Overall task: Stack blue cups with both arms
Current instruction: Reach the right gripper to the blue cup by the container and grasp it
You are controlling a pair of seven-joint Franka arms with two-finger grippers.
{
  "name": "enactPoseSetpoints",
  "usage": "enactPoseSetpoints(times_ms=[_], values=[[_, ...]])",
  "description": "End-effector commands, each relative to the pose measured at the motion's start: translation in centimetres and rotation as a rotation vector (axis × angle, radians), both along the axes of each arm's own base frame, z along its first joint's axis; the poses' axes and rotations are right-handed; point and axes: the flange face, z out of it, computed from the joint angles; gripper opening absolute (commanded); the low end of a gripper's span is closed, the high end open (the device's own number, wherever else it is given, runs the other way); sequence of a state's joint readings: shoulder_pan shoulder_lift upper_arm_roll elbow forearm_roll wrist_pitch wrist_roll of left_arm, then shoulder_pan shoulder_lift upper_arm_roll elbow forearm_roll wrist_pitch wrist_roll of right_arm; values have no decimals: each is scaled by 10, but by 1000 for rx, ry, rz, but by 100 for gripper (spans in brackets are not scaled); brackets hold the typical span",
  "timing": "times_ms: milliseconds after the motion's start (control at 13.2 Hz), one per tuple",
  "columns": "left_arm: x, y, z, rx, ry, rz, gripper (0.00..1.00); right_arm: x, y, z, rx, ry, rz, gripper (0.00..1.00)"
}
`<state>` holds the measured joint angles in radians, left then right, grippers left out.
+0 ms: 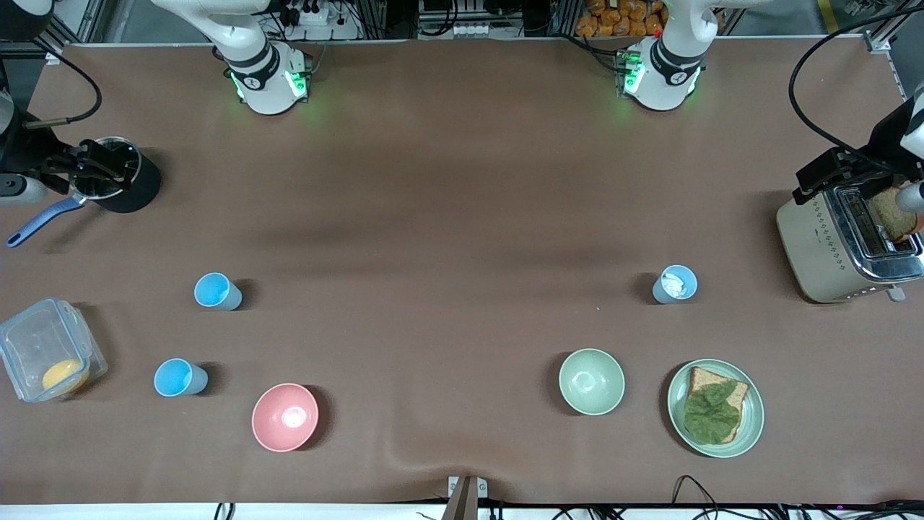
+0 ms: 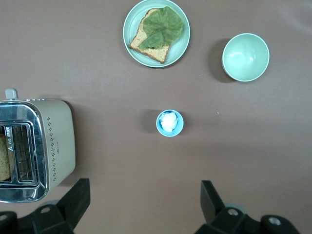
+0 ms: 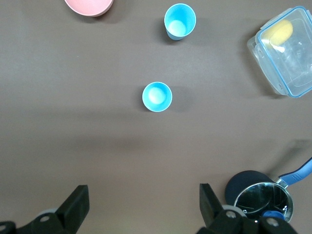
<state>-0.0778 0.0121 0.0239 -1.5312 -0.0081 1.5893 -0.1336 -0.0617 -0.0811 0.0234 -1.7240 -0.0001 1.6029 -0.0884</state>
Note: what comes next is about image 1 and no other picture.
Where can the small white power strip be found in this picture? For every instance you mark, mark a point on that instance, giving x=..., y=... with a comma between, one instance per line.
x=473, y=29

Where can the green lettuce leaf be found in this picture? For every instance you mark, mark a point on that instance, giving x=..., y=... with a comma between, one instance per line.
x=711, y=415

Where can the white power strip with plugs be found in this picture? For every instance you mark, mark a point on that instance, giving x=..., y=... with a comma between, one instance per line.
x=307, y=13

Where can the bread slice under lettuce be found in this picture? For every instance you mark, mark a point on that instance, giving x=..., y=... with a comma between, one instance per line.
x=704, y=377

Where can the blue cup with white paper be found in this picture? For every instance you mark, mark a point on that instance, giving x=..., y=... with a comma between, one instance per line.
x=658, y=292

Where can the aluminium frame rail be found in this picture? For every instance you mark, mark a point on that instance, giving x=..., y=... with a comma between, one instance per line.
x=882, y=45

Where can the brown toast slice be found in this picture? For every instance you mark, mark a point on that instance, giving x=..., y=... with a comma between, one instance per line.
x=891, y=217

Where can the pale green plate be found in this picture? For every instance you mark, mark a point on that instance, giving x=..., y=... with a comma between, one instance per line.
x=754, y=415

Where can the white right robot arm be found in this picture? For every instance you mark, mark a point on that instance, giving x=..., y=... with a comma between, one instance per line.
x=263, y=79

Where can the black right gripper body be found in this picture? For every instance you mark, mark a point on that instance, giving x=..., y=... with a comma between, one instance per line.
x=30, y=150

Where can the plain blue cup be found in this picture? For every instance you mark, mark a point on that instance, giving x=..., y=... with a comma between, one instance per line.
x=213, y=290
x=173, y=377

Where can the clear plastic food container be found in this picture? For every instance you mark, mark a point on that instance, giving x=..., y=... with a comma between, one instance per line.
x=36, y=339

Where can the pink bowl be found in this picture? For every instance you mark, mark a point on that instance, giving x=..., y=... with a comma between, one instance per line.
x=285, y=417

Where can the beige and chrome toaster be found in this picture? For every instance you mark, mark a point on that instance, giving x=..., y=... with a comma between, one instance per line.
x=808, y=238

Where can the metal table edge bracket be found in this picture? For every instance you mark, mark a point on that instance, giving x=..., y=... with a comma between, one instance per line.
x=467, y=498

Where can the orange round food piece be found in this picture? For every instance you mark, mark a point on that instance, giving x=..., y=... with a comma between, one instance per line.
x=63, y=375

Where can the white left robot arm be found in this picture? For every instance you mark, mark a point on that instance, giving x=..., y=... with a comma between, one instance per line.
x=668, y=72

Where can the orange snack packets pile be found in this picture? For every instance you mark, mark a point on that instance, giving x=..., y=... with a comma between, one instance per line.
x=621, y=18

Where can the crumpled white paper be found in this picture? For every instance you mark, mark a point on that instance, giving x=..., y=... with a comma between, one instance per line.
x=675, y=285

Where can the pale green bowl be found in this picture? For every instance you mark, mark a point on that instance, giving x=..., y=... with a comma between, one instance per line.
x=592, y=381

